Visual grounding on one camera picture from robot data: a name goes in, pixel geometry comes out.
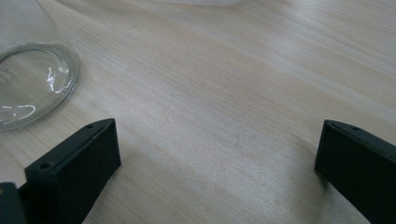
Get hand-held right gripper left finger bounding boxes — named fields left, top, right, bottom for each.
left=18, top=118, right=122, bottom=224

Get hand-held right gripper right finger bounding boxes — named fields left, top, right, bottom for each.
left=314, top=119, right=396, bottom=224

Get clear glass cup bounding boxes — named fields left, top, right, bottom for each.
left=0, top=0, right=80, bottom=133

